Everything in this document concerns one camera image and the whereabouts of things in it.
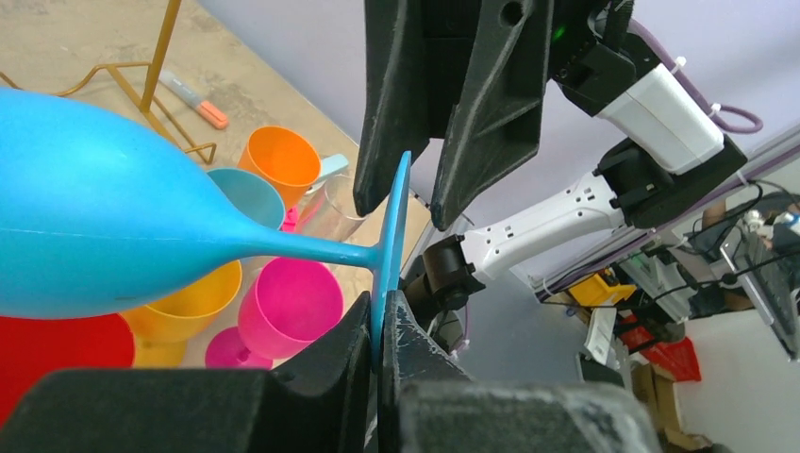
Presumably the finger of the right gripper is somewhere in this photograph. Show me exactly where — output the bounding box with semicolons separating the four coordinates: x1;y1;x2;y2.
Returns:
353;1;429;216
430;1;554;230

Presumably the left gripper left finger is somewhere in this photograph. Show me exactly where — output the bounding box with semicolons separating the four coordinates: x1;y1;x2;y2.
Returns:
1;294;370;452

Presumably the pink highlighter marker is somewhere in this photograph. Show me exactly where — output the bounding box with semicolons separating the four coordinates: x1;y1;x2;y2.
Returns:
280;207;299;233

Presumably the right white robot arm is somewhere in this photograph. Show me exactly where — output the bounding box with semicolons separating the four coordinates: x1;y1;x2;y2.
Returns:
354;1;746;319

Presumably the clear wine glass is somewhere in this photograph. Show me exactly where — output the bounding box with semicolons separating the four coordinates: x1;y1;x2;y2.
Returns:
296;175;366;242

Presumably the orange wine glass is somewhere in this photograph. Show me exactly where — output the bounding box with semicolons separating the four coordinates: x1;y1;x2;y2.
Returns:
238;126;322;210

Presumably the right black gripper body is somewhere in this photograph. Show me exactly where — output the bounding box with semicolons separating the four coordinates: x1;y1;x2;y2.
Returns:
425;0;617;139

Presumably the gold wire glass rack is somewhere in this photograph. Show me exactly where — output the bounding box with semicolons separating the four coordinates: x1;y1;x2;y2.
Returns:
0;0;219;167

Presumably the blue wine glass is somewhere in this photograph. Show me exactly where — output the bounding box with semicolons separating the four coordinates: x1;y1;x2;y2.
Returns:
1;87;411;359
207;168;286;229

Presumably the yellow wine glass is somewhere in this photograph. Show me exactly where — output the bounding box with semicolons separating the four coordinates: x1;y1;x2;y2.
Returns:
121;260;243;368

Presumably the red wine glass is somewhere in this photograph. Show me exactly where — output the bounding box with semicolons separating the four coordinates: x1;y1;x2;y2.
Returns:
1;314;135;422

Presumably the small orange-capped tube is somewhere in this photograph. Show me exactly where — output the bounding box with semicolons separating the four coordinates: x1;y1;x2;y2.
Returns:
158;69;229;130

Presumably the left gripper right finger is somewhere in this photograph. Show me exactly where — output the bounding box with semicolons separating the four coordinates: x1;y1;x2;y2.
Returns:
377;291;661;452

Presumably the magenta wine glass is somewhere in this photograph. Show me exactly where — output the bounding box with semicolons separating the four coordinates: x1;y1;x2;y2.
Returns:
205;258;344;369

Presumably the light blue stapler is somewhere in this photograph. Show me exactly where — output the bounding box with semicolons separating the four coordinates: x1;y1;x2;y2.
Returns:
308;154;349;192

